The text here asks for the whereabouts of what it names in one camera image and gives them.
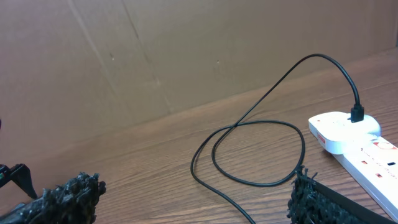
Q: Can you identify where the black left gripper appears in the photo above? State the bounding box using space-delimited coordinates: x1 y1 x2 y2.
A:
1 164 38 199

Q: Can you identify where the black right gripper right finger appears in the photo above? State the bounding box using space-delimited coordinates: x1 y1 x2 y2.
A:
287 166 395 224

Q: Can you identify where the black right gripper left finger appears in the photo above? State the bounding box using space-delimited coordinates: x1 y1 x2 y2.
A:
1 172 106 224

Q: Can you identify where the white USB charger plug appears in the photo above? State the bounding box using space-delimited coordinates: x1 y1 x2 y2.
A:
308 111 381 155

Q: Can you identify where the white power strip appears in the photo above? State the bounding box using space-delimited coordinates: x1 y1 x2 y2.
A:
333 136 397 222

